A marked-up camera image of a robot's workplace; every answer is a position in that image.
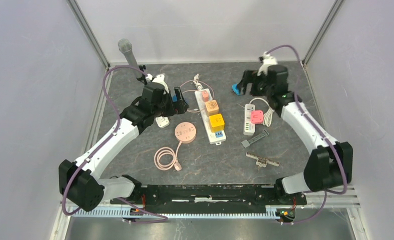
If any pink coiled socket cable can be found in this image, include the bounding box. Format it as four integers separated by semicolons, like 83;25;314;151
154;141;183;172

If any grey plastic clip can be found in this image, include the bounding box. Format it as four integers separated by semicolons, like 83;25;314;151
241;130;269;148

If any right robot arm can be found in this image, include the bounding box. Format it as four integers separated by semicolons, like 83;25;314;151
235;64;353;204

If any small white power strip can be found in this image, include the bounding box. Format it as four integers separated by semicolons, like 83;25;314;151
243;103;255;136

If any white power strip cable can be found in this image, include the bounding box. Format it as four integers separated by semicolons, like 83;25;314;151
249;96;280;128

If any white plug adapter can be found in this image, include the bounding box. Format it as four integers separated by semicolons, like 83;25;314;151
155;116;170;129

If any beige comb strip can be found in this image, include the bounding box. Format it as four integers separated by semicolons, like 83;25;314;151
245;152;280;168

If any grey microphone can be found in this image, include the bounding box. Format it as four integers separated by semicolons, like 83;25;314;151
118;38;141;78

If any light blue plug adapter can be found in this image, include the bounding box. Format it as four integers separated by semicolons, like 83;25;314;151
231;83;244;96

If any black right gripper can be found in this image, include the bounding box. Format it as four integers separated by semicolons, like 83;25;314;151
236;70;273;98

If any pink red plug adapter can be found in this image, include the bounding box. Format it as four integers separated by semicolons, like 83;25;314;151
250;110;264;125

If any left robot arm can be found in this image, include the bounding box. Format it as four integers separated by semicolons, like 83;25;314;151
59;82;189;216

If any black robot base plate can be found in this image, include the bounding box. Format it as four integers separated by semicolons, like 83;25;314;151
126;184;307;214

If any small salmon plug adapter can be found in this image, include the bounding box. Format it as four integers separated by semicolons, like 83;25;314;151
201;90;210;102

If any long white power strip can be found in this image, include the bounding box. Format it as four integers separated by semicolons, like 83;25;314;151
194;88;226;146

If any yellow cube socket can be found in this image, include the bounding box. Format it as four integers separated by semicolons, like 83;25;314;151
209;113;225;133

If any tan patterned cube socket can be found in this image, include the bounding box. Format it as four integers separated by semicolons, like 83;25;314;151
205;100;219;116

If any round pink power socket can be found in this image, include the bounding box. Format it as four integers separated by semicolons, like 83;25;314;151
174;122;196;144

